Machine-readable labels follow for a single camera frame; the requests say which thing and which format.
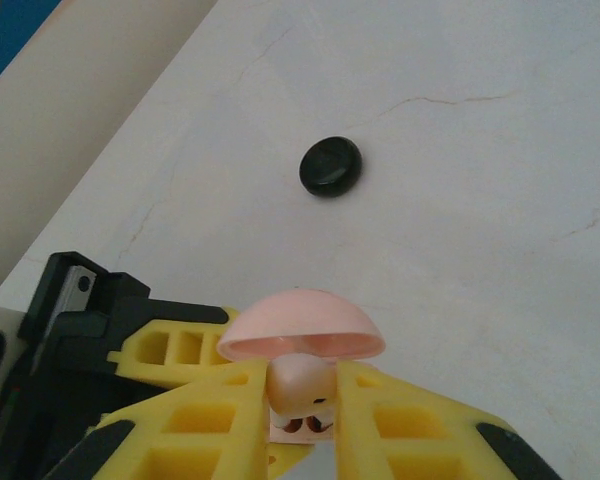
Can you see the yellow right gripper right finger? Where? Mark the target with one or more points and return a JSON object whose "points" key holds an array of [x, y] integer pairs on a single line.
{"points": [[405, 440]]}

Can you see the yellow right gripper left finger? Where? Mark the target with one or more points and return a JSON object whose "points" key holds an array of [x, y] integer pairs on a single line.
{"points": [[205, 430]]}

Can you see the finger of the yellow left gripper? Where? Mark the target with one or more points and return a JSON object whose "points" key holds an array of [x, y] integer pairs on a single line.
{"points": [[282, 457], [140, 365]]}

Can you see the pink earbud charging case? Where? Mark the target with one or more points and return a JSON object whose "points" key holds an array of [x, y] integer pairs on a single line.
{"points": [[305, 320]]}

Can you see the black earbud charging case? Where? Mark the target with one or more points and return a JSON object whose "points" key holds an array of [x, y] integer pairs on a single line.
{"points": [[330, 165]]}

